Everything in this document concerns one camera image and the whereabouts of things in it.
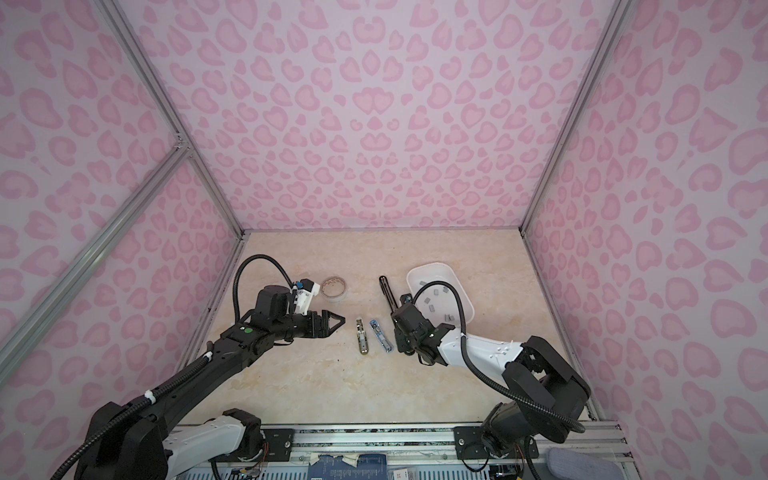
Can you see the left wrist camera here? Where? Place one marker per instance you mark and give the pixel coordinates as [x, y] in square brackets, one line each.
[303, 292]

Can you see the black stapler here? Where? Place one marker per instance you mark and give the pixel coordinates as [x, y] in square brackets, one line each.
[388, 293]

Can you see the grey cloth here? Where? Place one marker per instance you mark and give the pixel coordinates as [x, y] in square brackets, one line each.
[569, 465]

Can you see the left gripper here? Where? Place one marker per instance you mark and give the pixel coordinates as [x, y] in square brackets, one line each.
[325, 330]

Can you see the clear tape roll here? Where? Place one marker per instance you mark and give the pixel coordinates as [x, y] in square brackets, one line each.
[333, 288]

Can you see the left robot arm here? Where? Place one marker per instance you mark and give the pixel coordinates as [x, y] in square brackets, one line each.
[130, 441]

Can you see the blue box on rail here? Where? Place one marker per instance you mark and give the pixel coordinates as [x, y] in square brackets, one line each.
[348, 467]

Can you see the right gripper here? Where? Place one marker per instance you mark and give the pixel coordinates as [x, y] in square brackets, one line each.
[398, 332]

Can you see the white plastic tray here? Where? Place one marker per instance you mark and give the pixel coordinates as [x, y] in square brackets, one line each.
[444, 303]

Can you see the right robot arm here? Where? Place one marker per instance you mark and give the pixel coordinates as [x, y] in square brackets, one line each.
[545, 396]

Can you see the beige staple box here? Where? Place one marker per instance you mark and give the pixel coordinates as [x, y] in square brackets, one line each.
[361, 336]

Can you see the blue staple box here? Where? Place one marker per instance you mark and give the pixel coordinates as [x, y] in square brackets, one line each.
[380, 335]

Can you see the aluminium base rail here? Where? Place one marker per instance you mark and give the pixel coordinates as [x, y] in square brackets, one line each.
[413, 451]

